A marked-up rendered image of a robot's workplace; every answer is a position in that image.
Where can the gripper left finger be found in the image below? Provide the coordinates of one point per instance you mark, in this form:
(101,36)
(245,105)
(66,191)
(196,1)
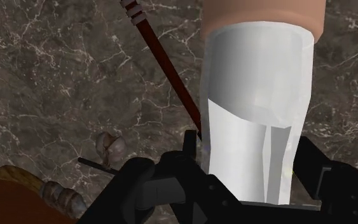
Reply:
(141,192)

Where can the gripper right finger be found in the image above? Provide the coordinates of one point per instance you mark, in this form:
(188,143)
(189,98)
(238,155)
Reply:
(346,192)

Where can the white tall cup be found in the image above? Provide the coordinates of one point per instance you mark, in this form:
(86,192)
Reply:
(243,149)

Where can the garlic bulb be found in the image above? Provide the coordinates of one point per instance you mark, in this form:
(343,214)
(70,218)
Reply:
(112,149)

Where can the thin black rod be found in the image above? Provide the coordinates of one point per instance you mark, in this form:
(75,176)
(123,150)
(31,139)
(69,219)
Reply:
(93,163)

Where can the dark red stick white bands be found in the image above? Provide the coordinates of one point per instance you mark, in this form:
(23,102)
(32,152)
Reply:
(166,66)

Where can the dark brown round object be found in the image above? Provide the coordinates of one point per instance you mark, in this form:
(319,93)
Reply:
(8,204)

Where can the terracotta pot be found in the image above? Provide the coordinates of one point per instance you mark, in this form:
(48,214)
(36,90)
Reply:
(259,11)

